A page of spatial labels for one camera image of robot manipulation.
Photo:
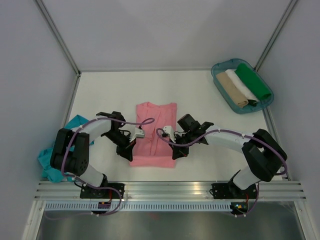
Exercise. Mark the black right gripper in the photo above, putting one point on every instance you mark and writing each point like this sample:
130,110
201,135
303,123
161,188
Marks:
178,151

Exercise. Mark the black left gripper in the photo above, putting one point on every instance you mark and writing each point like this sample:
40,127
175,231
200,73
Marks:
126,150

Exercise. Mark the pink t shirt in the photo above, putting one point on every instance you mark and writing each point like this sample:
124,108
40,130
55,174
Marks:
151,151

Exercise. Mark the teal t shirt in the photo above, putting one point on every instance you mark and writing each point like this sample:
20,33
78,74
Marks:
44,156

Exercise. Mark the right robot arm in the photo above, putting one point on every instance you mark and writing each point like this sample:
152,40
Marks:
263,155

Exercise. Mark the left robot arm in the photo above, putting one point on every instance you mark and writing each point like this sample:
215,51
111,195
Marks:
71,154

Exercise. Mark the rolled beige t shirt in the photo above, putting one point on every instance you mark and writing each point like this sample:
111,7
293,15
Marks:
235,95

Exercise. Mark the rolled white t shirt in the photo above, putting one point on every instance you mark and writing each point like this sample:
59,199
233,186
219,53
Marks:
240,85

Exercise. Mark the blue plastic bin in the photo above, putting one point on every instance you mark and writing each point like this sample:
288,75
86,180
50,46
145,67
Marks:
233,64

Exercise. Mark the rolled green t shirt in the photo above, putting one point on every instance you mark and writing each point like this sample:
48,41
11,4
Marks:
253,82

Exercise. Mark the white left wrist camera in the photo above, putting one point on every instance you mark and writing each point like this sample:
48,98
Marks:
137,133

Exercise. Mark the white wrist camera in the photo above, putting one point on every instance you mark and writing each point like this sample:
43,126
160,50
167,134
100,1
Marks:
169,132
137,133

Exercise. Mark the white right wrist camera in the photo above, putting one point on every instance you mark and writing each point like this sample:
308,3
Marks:
169,132

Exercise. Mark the white slotted cable duct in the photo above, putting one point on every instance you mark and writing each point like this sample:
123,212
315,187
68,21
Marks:
143,206

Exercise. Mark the aluminium mounting rail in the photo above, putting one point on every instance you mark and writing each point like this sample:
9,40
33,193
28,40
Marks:
171,191

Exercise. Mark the left aluminium frame post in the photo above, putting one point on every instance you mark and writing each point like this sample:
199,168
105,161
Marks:
57,35

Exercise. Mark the aluminium frame post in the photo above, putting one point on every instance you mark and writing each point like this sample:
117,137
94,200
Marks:
276,32
57,35

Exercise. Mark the right aluminium frame post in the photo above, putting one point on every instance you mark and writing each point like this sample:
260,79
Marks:
276,32

